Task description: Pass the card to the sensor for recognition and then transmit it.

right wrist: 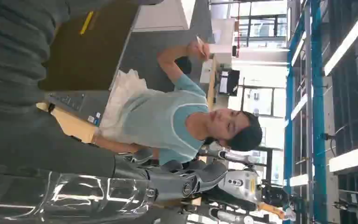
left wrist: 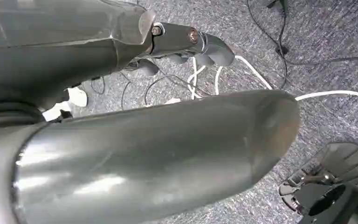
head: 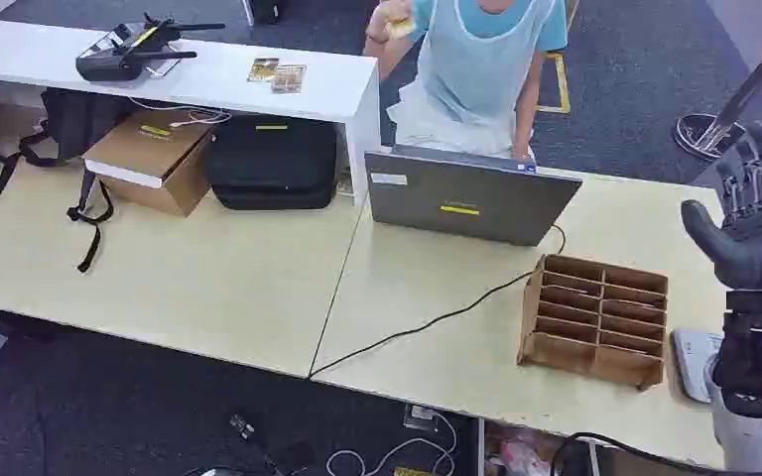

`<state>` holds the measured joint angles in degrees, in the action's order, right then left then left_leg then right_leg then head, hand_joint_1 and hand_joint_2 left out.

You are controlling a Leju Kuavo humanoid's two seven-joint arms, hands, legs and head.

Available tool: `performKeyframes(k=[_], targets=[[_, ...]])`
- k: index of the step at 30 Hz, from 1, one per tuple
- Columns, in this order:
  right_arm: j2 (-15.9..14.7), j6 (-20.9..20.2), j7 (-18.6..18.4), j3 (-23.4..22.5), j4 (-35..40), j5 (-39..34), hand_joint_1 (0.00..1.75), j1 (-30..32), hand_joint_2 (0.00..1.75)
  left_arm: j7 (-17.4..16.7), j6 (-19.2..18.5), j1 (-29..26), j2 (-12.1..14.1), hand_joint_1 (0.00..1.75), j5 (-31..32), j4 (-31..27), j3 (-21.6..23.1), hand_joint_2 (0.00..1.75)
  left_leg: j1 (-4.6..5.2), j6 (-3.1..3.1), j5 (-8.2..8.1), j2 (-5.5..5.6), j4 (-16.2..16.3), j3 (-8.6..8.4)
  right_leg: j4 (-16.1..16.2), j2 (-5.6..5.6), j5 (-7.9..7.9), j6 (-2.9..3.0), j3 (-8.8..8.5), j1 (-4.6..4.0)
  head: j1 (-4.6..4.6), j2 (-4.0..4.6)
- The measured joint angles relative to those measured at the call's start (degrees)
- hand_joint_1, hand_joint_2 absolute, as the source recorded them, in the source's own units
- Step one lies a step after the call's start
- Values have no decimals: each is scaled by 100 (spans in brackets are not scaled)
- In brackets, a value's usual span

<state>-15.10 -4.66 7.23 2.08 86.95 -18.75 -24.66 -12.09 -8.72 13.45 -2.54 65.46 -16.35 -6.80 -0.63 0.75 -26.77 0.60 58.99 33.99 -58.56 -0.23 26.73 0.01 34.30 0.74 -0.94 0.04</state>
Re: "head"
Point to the wooden slotted card box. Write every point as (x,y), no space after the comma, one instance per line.
(591,358)

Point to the black carry case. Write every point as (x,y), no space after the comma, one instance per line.
(269,164)

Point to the black stand with round base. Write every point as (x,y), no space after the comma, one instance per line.
(710,134)

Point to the white card reader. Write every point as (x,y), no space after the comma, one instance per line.
(693,361)

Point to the black power adapter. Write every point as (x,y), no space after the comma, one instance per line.
(243,427)

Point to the pink plastic bag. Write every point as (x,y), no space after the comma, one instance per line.
(516,453)

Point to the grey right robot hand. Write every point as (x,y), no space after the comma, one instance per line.
(759,249)

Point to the brown patterned card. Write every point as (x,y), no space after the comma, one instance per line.
(288,78)

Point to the grey laptop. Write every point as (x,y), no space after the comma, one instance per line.
(473,197)

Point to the white raised shelf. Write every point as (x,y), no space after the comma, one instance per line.
(223,75)

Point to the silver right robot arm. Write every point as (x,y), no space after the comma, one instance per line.
(756,341)

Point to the person's right hand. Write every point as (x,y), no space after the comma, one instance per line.
(384,16)

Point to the black backpack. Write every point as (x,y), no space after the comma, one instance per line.
(82,121)

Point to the yellow frame chair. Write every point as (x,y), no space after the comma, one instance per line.
(562,79)

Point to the person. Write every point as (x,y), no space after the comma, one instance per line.
(473,72)

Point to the black remote controller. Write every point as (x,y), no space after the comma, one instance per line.
(125,56)

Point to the yellow patterned card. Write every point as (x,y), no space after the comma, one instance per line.
(263,69)

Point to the cardboard box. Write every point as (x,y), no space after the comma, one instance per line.
(151,154)

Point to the white power adapter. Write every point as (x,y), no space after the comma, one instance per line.
(419,417)

